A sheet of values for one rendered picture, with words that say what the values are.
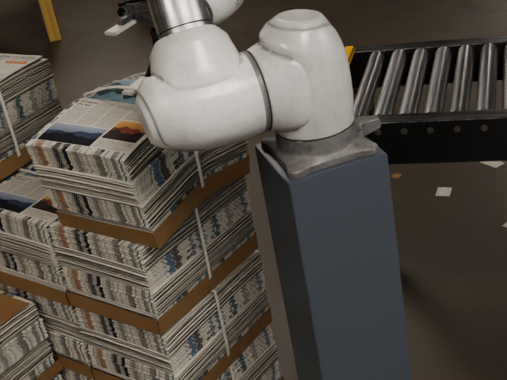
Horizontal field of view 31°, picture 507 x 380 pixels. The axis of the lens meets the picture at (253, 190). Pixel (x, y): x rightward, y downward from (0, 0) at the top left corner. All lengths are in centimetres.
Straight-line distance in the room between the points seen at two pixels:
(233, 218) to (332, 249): 43
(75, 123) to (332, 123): 58
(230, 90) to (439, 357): 142
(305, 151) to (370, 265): 28
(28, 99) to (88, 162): 59
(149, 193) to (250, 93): 36
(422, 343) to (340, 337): 97
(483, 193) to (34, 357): 190
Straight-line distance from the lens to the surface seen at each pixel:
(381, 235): 180
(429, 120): 230
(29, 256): 222
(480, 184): 362
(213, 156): 198
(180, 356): 210
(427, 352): 281
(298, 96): 163
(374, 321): 190
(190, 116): 159
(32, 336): 232
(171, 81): 160
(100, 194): 189
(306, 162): 169
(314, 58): 162
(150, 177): 184
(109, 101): 200
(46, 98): 244
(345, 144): 171
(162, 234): 189
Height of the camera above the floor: 179
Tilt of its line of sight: 28 degrees down
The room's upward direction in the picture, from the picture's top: 11 degrees counter-clockwise
